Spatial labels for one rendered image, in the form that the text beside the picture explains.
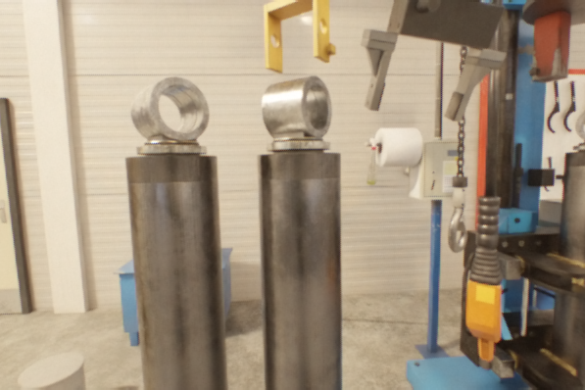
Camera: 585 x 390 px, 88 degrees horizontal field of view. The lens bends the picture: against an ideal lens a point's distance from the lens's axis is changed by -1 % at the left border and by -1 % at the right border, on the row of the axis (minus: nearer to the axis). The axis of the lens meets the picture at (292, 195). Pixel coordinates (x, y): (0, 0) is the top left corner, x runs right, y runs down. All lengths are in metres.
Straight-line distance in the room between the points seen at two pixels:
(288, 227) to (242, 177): 2.50
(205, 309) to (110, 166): 2.84
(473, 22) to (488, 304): 0.60
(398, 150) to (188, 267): 1.66
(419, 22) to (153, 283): 0.70
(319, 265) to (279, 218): 0.14
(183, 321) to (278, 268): 0.25
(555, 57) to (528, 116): 0.36
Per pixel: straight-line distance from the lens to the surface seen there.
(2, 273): 4.24
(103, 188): 3.57
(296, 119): 0.73
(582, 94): 4.72
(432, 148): 2.28
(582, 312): 1.85
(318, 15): 0.81
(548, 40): 1.93
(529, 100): 2.14
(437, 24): 0.48
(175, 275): 0.76
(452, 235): 0.93
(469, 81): 0.53
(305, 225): 0.70
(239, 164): 3.18
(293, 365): 0.84
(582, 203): 1.75
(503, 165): 1.95
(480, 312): 0.87
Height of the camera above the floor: 1.45
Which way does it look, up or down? 6 degrees down
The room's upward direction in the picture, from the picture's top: 1 degrees counter-clockwise
